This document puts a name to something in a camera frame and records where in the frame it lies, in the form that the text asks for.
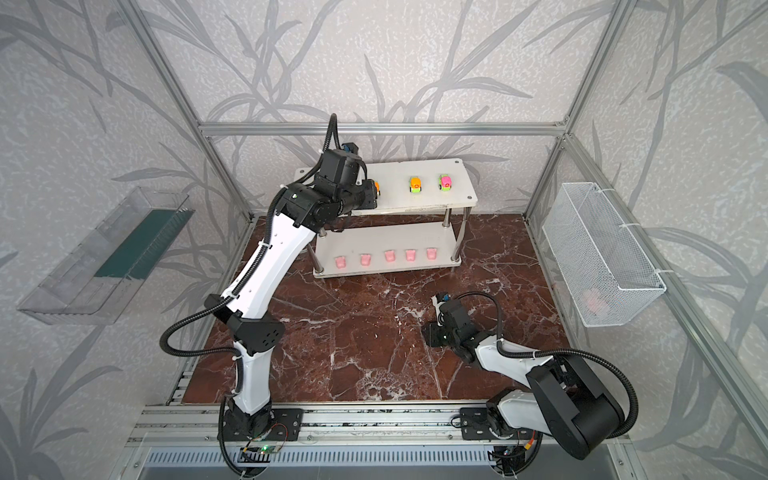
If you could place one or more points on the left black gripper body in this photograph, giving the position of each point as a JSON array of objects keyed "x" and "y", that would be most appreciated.
[{"x": 366, "y": 194}]

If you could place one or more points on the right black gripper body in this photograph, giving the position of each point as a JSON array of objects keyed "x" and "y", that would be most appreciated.
[{"x": 432, "y": 333}]

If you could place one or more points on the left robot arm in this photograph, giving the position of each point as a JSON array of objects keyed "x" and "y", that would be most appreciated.
[{"x": 295, "y": 217}]

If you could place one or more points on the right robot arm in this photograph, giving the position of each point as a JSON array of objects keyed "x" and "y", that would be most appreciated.
[{"x": 577, "y": 398}]

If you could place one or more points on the white two-tier shelf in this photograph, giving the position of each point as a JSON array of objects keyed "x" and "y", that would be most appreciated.
[{"x": 446, "y": 235}]

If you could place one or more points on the pink item in basket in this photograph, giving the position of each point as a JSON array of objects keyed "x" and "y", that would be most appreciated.
[{"x": 595, "y": 302}]

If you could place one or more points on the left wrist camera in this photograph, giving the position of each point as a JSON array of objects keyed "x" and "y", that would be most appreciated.
[{"x": 350, "y": 148}]

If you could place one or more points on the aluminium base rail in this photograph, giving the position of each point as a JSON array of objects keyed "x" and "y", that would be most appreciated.
[{"x": 324, "y": 424}]

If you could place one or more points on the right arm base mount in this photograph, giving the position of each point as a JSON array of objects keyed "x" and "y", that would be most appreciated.
[{"x": 478, "y": 424}]

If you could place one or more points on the white wire mesh basket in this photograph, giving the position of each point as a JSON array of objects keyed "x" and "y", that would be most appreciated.
[{"x": 594, "y": 247}]

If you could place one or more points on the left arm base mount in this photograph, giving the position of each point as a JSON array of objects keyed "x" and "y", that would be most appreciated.
[{"x": 269, "y": 424}]

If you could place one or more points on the clear plastic wall bin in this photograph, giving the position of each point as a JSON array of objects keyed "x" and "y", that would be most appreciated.
[{"x": 95, "y": 283}]

